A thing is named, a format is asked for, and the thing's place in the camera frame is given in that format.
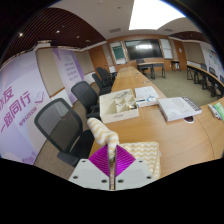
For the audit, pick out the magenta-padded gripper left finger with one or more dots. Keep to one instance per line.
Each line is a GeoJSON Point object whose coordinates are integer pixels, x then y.
{"type": "Point", "coordinates": [90, 173]}

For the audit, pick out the group of black office chairs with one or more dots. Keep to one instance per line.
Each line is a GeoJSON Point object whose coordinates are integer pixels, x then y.
{"type": "Point", "coordinates": [103, 78]}

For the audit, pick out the purple printed wall banner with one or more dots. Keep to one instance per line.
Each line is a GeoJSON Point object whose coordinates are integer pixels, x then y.
{"type": "Point", "coordinates": [68, 71]}

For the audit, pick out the open white cardboard box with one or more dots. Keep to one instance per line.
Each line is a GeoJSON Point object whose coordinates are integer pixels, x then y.
{"type": "Point", "coordinates": [115, 116]}

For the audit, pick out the printed white paper sheets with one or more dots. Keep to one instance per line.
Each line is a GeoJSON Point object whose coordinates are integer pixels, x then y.
{"type": "Point", "coordinates": [146, 91]}

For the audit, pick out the small dark round disc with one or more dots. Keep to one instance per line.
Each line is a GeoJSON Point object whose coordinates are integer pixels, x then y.
{"type": "Point", "coordinates": [188, 119]}

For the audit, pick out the white marker pens pack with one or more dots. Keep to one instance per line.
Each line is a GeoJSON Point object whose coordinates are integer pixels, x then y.
{"type": "Point", "coordinates": [213, 111]}

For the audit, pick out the large bright ceiling light panel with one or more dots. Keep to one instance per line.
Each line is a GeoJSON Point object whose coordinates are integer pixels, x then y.
{"type": "Point", "coordinates": [153, 13]}

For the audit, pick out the large wall television screen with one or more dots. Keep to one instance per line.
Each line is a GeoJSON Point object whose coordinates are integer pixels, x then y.
{"type": "Point", "coordinates": [143, 49]}

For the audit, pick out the black mesh office chair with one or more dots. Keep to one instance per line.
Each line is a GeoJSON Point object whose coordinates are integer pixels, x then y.
{"type": "Point", "coordinates": [83, 95]}
{"type": "Point", "coordinates": [56, 126]}

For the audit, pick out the yellow white zigzag towel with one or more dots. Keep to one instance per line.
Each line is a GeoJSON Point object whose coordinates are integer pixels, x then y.
{"type": "Point", "coordinates": [103, 133]}

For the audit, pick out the plain white wall whiteboard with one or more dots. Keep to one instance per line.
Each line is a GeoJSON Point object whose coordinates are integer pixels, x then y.
{"type": "Point", "coordinates": [166, 48]}

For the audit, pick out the thick white book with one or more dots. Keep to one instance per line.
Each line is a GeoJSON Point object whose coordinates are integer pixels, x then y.
{"type": "Point", "coordinates": [176, 108]}

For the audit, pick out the long curved table with chairs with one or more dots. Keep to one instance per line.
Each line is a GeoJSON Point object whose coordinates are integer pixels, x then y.
{"type": "Point", "coordinates": [206, 75]}

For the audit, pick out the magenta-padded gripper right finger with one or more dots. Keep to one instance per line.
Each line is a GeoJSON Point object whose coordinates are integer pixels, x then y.
{"type": "Point", "coordinates": [133, 173]}

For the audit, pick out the wall whiteboard with green print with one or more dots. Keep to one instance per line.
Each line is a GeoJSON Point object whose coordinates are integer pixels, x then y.
{"type": "Point", "coordinates": [118, 53]}

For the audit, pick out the brown wooden door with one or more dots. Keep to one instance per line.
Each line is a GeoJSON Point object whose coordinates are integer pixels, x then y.
{"type": "Point", "coordinates": [180, 53]}

